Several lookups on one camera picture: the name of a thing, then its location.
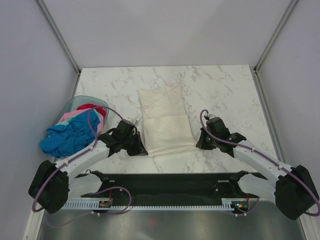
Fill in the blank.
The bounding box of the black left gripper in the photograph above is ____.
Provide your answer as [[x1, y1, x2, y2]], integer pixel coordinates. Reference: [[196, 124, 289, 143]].
[[122, 131, 148, 157]]

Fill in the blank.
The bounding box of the cream white t-shirt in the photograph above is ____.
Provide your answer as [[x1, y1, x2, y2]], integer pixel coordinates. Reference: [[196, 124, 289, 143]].
[[138, 86, 196, 157]]

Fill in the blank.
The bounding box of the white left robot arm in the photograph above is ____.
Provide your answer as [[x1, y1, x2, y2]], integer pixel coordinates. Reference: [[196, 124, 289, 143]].
[[28, 119, 148, 214]]

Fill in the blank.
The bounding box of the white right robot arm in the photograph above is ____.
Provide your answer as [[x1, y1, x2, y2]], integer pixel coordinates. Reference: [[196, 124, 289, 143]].
[[196, 110, 320, 220]]

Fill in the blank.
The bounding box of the red t-shirt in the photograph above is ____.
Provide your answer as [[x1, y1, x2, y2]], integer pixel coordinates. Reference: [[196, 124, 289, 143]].
[[76, 103, 108, 118]]

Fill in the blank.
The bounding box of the blue t-shirt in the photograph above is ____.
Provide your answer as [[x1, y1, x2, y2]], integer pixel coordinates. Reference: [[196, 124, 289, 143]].
[[39, 110, 104, 159]]

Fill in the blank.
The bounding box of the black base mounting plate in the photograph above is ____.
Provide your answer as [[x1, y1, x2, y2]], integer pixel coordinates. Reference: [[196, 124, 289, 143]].
[[80, 172, 259, 207]]

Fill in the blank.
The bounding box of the pink t-shirt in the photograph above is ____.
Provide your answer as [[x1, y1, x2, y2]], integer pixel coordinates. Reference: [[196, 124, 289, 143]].
[[56, 108, 104, 133]]

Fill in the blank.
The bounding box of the clear teal-rimmed plastic basket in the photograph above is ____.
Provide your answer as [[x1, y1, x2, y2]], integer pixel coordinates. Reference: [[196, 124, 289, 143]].
[[53, 95, 109, 126]]

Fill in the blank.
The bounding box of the aluminium frame rail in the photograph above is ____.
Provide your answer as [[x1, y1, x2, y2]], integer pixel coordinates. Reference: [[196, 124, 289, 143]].
[[34, 179, 309, 201]]

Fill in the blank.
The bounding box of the white slotted cable duct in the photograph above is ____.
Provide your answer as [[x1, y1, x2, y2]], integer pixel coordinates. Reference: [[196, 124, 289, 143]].
[[62, 198, 234, 211]]

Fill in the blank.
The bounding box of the right aluminium corner post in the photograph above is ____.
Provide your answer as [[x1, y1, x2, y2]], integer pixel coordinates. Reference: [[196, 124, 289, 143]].
[[253, 0, 300, 73]]

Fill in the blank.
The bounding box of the aluminium corner post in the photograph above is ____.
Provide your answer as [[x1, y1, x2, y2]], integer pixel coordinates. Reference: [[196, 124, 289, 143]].
[[253, 0, 300, 73], [34, 0, 81, 76]]

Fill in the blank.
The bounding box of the left aluminium corner post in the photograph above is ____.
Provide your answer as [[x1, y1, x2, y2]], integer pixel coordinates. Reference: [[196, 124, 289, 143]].
[[34, 0, 81, 76]]

